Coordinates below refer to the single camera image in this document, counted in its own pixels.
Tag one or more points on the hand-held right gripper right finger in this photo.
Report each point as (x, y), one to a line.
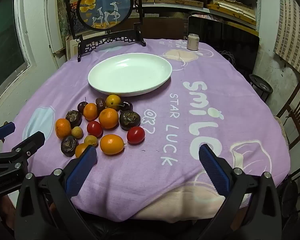
(215, 171)

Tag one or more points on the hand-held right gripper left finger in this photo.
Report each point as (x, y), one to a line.
(82, 170)

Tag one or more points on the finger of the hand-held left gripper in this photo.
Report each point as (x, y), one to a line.
(5, 130)
(32, 142)

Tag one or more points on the small orange mandarin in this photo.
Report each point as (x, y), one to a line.
(90, 111)
(63, 128)
(80, 149)
(108, 118)
(112, 144)

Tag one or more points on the dark brown water chestnut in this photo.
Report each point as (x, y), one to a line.
(68, 145)
(73, 118)
(130, 120)

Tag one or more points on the small tan longan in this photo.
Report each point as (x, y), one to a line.
(91, 140)
(77, 132)

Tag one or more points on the red cherry tomato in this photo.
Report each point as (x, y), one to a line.
(135, 135)
(94, 128)

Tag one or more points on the dark cherry with stem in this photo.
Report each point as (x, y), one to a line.
(127, 107)
(82, 107)

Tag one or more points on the dark wrinkled date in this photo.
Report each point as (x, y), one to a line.
(100, 104)

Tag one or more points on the yellowish small mandarin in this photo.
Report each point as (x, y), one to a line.
(113, 101)

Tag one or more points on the white oval plate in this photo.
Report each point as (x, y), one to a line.
(130, 76)

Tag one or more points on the purple printed blanket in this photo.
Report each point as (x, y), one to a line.
(145, 180)

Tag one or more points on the window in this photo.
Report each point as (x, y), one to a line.
(5, 50)

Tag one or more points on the black round stool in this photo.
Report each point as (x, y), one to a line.
(261, 85)

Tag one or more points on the dark wooden chair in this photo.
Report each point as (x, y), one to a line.
(296, 115)

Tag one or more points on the beige framed panel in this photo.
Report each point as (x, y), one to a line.
(71, 47)

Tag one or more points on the white leaning board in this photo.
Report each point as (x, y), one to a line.
(51, 25)

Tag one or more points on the patterned painted canvas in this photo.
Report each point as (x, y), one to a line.
(62, 17)

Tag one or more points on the pale drink can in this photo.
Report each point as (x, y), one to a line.
(192, 42)

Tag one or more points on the brown wooden board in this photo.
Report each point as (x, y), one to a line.
(162, 28)

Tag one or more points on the round painted table screen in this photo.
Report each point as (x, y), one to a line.
(105, 5)

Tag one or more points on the beige woven wall mat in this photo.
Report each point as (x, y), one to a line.
(293, 30)

